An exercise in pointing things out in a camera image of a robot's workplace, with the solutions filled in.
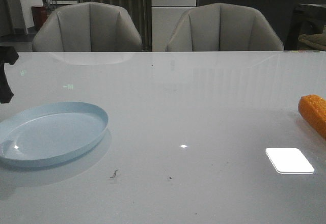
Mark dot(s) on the grey right chair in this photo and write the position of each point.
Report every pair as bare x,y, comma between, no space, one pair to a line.
223,27

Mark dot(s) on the red bin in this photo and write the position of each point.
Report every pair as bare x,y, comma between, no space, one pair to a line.
39,16

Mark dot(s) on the light blue plate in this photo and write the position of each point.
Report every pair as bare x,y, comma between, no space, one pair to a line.
51,134

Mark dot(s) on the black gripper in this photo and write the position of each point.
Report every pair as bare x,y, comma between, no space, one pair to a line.
10,56

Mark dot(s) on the dark wooden armchair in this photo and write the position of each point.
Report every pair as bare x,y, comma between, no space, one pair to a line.
306,19

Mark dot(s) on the white refrigerator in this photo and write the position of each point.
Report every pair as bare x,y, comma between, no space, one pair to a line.
165,15

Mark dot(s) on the beige cushion seat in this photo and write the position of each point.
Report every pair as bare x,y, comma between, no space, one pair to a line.
312,42

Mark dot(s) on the orange corn cob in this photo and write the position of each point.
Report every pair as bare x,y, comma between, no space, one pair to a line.
312,109

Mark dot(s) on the dark cabinet counter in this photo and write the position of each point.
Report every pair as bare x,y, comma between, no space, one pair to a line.
277,12

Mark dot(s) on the grey chair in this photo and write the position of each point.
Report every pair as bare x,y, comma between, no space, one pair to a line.
223,27
88,27

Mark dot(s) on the grey left chair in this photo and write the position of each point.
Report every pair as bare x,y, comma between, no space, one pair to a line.
88,27

